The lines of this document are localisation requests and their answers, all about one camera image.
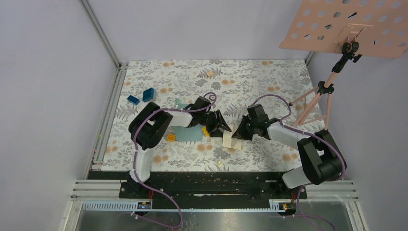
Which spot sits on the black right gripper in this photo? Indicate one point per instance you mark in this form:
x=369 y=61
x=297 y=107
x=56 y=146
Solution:
x=240 y=134

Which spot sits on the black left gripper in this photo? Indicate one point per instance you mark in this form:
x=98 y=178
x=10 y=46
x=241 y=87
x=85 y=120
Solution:
x=222 y=124

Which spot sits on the tan lined letter paper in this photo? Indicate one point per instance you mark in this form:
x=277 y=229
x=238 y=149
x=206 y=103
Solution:
x=228 y=141

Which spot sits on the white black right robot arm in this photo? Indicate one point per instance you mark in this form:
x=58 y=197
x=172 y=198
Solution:
x=320 y=157

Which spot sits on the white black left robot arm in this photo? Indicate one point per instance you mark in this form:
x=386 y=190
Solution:
x=151 y=124

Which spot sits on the teal paper envelope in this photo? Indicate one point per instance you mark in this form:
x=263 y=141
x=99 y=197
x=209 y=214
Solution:
x=192 y=134

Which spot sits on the yellow rectangular block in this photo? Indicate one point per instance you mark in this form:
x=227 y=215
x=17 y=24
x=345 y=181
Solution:
x=206 y=133

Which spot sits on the small orange lego brick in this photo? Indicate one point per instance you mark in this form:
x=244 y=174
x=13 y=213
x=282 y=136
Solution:
x=171 y=137

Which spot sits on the floral patterned table mat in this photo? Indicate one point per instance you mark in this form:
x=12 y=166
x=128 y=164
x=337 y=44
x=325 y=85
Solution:
x=237 y=84

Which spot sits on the large blue lego brick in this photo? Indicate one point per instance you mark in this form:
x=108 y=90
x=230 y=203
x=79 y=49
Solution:
x=149 y=95

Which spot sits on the small blue lego brick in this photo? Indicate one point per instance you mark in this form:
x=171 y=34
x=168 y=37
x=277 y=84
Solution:
x=133 y=100

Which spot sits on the pink music stand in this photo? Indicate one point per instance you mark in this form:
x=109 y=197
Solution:
x=352 y=28

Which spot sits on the aluminium frame post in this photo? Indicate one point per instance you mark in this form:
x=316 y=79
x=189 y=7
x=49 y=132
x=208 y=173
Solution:
x=100 y=32

